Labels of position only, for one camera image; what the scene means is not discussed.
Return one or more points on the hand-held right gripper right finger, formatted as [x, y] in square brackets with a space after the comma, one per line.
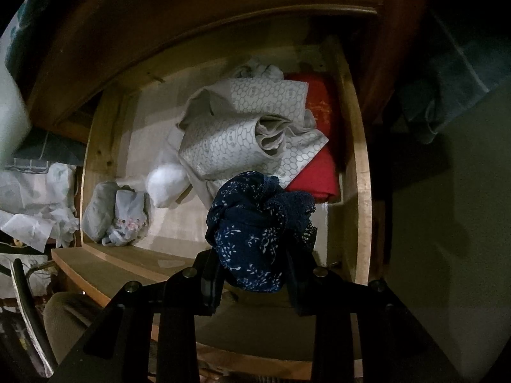
[297, 283]

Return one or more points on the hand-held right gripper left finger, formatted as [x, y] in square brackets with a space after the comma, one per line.
[207, 283]

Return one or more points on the navy floral underwear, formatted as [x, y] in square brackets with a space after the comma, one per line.
[247, 231]

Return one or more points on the grey sock bundle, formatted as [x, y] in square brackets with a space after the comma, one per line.
[127, 211]

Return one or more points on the wooden drawer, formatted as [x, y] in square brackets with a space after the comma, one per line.
[359, 191]

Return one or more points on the red cloth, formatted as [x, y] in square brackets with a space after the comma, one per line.
[319, 167]

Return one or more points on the white drawer liner paper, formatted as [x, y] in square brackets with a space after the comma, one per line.
[175, 227]

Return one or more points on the white rolled underwear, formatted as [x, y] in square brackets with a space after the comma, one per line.
[165, 185]

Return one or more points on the pale crumpled underwear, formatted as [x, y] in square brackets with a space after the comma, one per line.
[259, 70]

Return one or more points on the grey rolled socks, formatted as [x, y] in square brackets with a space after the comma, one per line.
[98, 211]

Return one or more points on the grey honeycomb patterned cloth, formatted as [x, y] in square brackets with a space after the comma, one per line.
[223, 143]

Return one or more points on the person's left leg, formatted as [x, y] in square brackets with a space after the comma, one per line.
[64, 319]

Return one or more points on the white crumpled cloth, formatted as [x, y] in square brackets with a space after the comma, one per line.
[32, 199]

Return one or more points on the blue checked cloth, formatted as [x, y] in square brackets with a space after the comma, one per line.
[439, 87]

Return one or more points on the wooden nightstand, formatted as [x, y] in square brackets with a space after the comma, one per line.
[159, 28]

